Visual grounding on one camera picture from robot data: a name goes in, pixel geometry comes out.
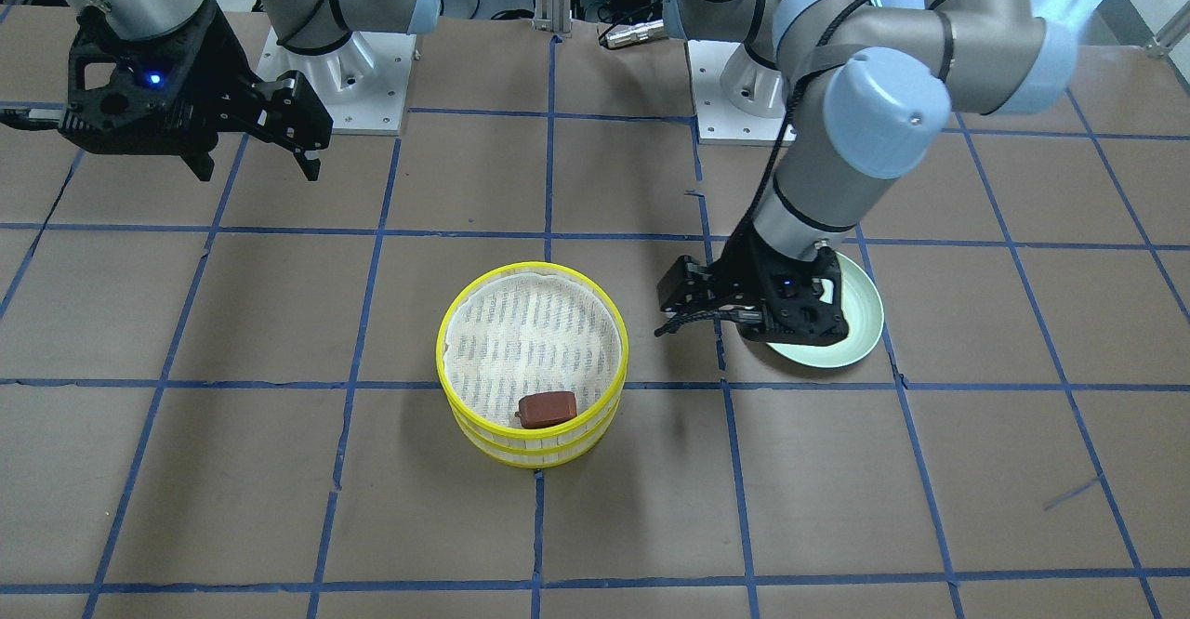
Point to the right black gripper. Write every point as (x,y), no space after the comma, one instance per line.
(216,69)

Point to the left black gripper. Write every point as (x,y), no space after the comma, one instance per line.
(734,270)

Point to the brown steamed bun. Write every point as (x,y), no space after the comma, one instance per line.
(546,409)

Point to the yellow steamer layer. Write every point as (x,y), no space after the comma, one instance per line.
(527,328)
(541,449)

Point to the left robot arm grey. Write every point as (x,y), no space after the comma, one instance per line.
(869,86)

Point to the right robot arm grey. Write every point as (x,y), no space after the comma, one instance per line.
(306,27)

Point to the white steamer cloth liner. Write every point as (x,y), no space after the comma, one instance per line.
(529,329)

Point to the light green plate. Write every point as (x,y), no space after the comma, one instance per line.
(864,313)

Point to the silver cylindrical connector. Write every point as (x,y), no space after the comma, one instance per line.
(624,35)

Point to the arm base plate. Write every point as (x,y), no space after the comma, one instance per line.
(364,85)
(737,100)

